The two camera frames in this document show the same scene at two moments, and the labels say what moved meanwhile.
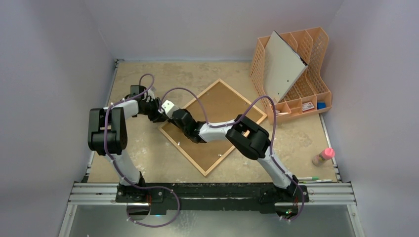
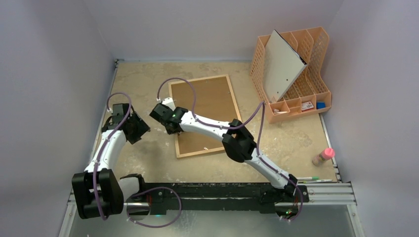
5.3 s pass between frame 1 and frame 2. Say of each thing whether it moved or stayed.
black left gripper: moved
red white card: stayed
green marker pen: stayed
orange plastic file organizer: stayed
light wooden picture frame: moved
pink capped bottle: stayed
